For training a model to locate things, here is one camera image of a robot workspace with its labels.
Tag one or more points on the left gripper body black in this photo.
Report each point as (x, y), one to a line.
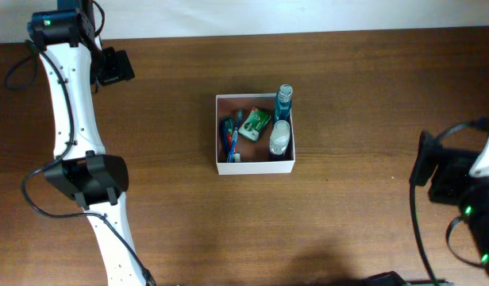
(113, 67)

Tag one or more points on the blue white toothbrush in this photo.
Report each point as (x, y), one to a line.
(239, 117)

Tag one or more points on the green red toothpaste tube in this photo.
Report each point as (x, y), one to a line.
(237, 156)

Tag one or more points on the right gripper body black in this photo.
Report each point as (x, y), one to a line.
(448, 176)

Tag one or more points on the teal mouthwash bottle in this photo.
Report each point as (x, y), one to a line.
(283, 102)

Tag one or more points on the white pink cardboard box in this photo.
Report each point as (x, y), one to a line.
(254, 155)

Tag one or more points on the blue disposable razor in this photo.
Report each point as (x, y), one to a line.
(225, 131)

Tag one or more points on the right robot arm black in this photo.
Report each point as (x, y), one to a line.
(474, 211)

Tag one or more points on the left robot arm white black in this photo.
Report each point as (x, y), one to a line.
(69, 43)

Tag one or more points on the blue foam soap bottle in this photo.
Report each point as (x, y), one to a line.
(279, 141)

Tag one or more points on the green white soap box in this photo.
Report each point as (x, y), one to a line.
(255, 123)

